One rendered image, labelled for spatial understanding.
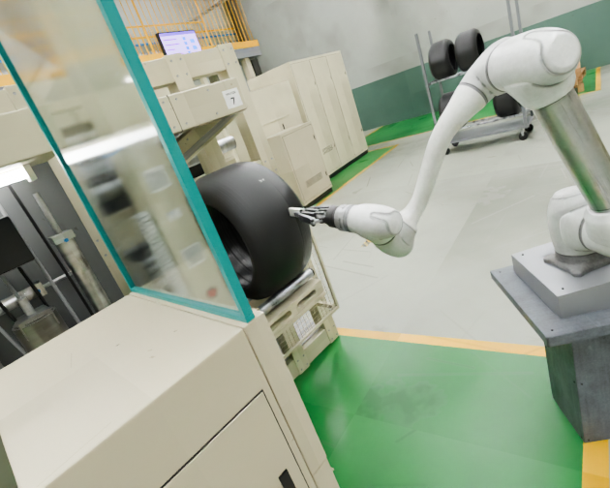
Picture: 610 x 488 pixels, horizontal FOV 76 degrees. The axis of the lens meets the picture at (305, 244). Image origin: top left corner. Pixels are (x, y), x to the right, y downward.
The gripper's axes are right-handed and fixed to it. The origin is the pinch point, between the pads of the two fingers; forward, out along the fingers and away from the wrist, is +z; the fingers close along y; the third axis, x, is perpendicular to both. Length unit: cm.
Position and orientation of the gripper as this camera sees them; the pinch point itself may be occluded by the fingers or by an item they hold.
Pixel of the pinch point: (296, 212)
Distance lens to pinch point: 142.9
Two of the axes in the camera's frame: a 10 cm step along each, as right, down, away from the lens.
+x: 2.3, 8.8, 4.2
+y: -6.5, 4.6, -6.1
